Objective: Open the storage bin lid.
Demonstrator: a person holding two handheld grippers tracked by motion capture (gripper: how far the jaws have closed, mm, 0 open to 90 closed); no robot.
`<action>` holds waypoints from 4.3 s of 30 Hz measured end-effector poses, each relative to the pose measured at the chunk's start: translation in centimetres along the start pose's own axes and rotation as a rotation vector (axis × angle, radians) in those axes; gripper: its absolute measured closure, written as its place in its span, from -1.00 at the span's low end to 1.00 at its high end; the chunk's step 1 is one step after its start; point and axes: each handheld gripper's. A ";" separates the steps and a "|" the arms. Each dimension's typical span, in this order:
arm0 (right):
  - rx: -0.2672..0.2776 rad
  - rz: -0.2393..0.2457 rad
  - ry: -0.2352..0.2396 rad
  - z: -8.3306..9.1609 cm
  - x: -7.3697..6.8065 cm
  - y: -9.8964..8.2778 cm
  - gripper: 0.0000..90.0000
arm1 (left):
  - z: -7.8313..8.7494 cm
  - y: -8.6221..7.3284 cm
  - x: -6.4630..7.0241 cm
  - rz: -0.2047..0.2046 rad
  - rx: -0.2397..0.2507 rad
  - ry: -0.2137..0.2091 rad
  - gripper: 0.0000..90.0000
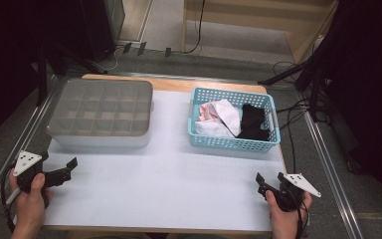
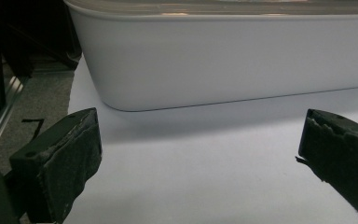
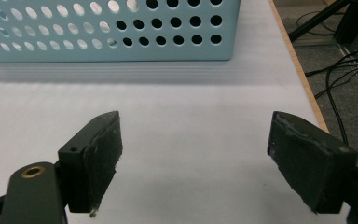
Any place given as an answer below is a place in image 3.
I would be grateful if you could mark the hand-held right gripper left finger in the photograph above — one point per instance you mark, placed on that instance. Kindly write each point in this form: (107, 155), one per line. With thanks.
(87, 161)

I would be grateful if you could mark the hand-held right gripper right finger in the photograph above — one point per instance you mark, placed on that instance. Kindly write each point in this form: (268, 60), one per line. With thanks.
(310, 165)

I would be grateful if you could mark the light blue perforated basket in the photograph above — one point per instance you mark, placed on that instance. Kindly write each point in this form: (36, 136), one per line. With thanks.
(167, 53)

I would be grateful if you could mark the black tripod stand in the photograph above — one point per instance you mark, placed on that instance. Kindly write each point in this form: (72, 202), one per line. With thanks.
(317, 19)

